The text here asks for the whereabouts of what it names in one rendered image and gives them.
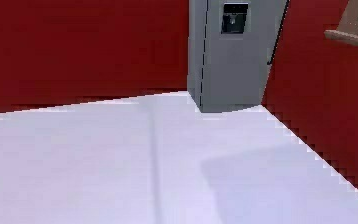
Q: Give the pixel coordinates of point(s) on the grey fridge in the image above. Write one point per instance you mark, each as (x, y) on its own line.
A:
(232, 73)

